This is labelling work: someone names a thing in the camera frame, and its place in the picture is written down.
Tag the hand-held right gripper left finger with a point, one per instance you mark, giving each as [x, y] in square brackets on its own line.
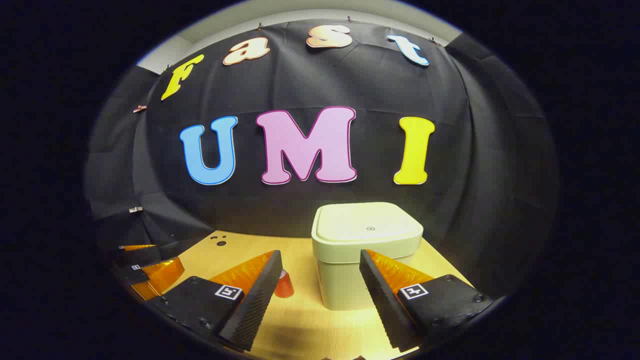
[255, 305]

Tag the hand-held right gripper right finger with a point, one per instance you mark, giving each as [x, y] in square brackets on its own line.
[385, 300]

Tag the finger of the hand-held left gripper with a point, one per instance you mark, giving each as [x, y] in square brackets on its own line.
[140, 256]
[162, 275]

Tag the orange pop can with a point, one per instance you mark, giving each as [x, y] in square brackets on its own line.
[285, 287]

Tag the pale green desktop garbage bin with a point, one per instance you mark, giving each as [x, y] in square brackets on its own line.
[350, 250]

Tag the wooden desktop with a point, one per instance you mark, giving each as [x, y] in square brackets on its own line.
[310, 330]

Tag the copper coloured clip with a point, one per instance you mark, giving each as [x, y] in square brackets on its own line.
[140, 108]

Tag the black backdrop cloth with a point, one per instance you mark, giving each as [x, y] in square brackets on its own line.
[350, 80]

